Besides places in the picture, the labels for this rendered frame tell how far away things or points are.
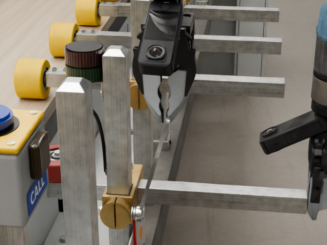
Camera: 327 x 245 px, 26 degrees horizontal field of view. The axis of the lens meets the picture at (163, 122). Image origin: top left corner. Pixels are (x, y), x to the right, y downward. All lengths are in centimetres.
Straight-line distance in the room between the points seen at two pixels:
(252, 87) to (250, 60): 238
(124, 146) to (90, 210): 25
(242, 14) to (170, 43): 91
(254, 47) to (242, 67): 216
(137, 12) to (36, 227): 47
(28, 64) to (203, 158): 182
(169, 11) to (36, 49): 80
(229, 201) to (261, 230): 149
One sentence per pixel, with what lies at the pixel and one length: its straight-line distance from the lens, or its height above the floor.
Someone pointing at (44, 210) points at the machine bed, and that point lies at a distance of 148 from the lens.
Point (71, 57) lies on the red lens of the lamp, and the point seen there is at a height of 110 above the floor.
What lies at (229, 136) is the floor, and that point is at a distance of 334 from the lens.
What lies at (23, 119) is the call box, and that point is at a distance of 57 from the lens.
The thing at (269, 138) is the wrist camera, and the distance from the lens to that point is 111.
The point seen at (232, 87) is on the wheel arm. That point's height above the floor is 95.
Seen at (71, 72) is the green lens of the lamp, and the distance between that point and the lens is 106.
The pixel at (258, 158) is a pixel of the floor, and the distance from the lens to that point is 315.
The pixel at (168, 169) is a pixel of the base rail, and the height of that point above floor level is 70.
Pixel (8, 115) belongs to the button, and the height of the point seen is 123.
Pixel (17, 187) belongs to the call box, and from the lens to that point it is 54.
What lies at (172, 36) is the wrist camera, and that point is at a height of 116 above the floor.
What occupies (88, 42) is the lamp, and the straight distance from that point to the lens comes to 109.
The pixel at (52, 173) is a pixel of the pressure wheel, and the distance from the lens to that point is 117.
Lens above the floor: 145
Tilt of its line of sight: 25 degrees down
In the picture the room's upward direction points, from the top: straight up
